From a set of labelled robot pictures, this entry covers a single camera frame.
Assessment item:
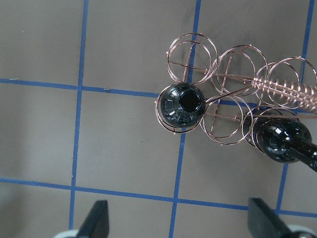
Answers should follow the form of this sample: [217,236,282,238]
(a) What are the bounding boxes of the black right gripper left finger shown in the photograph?
[78,200,109,238]

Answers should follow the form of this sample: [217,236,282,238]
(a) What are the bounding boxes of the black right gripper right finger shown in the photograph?
[248,198,292,238]

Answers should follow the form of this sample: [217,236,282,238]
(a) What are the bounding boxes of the dark wine bottle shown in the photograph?
[255,118,317,171]
[158,83,206,128]

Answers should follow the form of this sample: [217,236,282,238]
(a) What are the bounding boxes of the dark wine bottle upright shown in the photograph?
[158,83,206,128]

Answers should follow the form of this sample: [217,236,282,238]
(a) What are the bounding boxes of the copper wire wine basket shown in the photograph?
[155,33,317,145]

